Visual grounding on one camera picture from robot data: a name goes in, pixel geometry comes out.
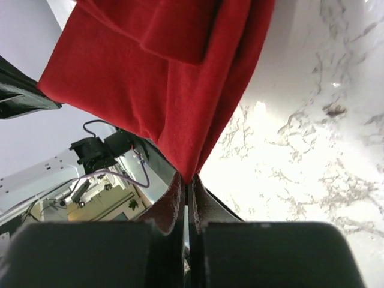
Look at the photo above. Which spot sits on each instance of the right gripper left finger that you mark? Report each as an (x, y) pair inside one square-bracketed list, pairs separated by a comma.
[(146, 252)]

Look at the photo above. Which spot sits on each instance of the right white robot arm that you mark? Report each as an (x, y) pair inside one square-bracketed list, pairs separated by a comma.
[(187, 238)]

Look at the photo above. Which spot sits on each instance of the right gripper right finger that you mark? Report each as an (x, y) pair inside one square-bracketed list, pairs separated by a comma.
[(228, 252)]

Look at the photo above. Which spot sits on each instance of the dark red t shirt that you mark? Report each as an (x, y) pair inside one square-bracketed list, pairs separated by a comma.
[(169, 71)]

